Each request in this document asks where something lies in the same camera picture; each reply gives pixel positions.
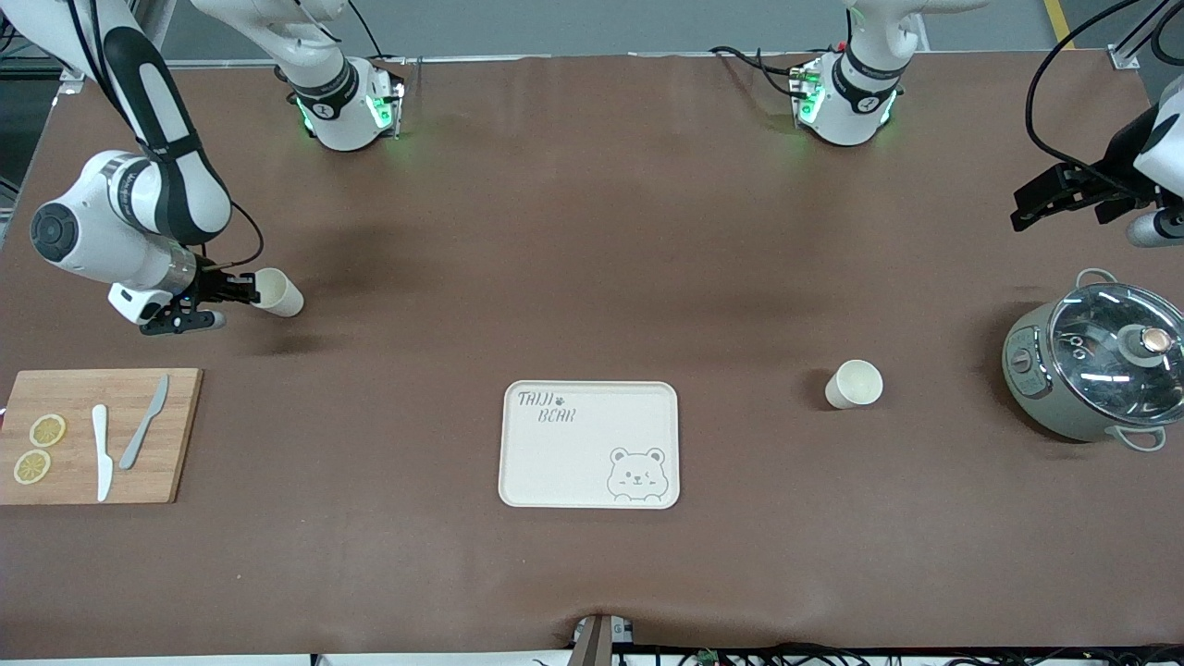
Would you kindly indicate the sage green electric cooking pot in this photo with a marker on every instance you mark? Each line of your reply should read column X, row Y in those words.
column 1031, row 398

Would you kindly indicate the aluminium frame corner bracket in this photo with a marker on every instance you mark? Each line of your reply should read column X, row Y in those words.
column 1124, row 55

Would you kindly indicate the wooden cutting board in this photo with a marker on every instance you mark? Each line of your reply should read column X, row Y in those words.
column 176, row 435

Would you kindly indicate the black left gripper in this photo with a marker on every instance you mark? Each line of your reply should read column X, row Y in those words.
column 1114, row 173

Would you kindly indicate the white bear print tray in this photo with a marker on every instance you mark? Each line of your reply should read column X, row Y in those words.
column 592, row 462

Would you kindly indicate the brown table cover mat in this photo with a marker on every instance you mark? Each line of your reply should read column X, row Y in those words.
column 647, row 231

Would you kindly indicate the grey plastic knife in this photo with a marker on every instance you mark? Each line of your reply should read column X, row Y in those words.
column 141, row 430

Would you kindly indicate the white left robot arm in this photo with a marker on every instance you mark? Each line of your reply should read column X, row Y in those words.
column 860, row 111

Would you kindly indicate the white paper cup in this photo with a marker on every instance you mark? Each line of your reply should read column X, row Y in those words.
column 856, row 384

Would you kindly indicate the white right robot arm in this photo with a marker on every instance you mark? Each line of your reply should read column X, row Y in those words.
column 92, row 231

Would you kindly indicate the glass pot lid with knob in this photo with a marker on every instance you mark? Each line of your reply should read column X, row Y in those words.
column 1091, row 351

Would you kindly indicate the white plastic cup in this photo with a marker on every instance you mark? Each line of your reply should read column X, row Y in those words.
column 282, row 294

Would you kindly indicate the aluminium frame profile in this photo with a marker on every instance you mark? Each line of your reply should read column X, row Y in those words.
column 72, row 85

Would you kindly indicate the yellow lemon slice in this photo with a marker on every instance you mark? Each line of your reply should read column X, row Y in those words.
column 32, row 467
column 47, row 430

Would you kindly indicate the white plastic knife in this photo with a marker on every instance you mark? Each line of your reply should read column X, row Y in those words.
column 102, row 453

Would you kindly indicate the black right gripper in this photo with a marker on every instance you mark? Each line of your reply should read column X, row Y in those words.
column 209, row 282

